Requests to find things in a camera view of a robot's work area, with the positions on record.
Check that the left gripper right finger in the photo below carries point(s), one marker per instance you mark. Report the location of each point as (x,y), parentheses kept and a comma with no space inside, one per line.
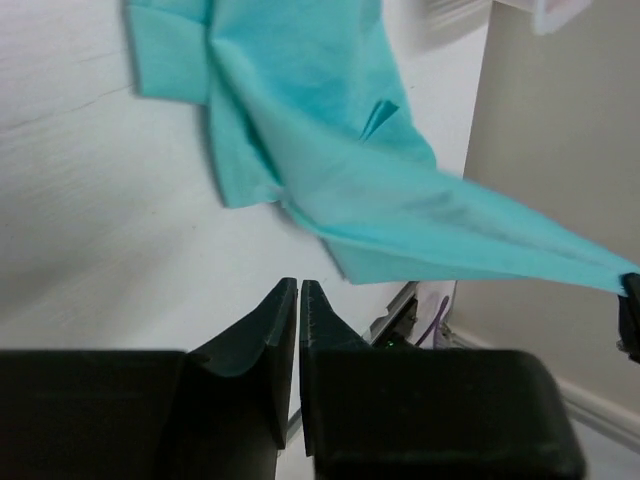
(410,413)

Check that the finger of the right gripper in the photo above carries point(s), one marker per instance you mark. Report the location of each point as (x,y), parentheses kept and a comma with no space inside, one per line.
(628,319)

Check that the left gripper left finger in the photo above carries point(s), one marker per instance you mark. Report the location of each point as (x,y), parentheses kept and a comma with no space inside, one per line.
(217,412)

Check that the teal t-shirt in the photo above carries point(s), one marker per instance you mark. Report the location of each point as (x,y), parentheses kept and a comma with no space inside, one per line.
(306,108)

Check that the aluminium table rail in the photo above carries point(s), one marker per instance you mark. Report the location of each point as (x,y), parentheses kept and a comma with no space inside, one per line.
(395,327)

